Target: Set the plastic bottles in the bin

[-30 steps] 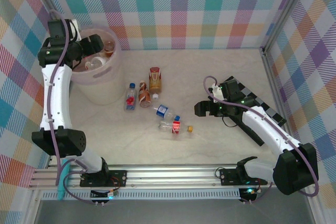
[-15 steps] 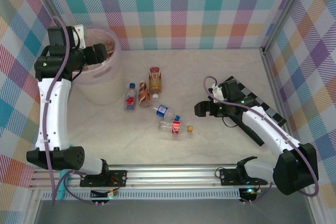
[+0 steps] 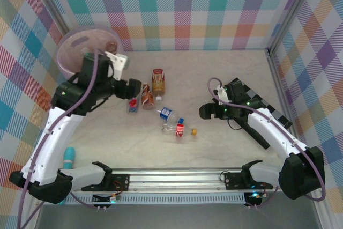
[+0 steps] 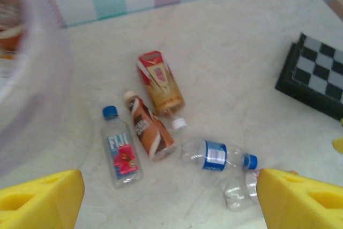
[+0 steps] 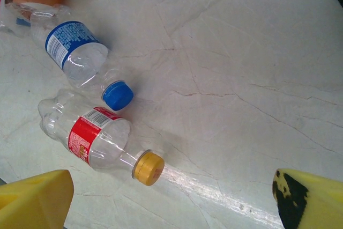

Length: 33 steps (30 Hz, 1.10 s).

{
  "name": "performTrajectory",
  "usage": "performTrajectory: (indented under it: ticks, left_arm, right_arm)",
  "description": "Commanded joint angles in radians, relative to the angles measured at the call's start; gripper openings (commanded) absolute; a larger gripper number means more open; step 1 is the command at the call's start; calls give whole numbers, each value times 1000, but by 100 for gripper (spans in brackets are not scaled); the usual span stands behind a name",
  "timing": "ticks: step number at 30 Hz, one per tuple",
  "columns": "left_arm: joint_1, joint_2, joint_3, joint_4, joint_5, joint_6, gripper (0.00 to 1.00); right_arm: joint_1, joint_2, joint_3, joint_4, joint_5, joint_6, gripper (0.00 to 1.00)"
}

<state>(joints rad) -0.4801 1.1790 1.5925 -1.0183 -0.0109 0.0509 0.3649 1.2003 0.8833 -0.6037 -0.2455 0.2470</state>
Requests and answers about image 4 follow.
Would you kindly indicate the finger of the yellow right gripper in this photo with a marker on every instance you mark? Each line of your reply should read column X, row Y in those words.
column 338, row 146
column 341, row 123

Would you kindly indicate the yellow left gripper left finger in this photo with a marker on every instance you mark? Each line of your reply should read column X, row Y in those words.
column 34, row 202

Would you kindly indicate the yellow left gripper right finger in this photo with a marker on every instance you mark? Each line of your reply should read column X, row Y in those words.
column 302, row 205

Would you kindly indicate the clear bottle no label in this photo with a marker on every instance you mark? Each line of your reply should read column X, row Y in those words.
column 238, row 191

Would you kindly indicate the clear bottle blue label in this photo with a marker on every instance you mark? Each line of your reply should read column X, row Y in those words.
column 214, row 155

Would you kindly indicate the Fiji water bottle blue cap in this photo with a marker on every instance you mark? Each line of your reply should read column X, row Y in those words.
column 122, row 148

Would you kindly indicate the brown Nescafe coffee bottle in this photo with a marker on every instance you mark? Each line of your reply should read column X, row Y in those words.
column 150, row 132

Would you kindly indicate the tan tea bottle red label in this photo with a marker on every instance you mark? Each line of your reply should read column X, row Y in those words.
column 160, row 84

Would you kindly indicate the black checkered chessboard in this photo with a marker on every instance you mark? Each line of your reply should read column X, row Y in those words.
column 316, row 73

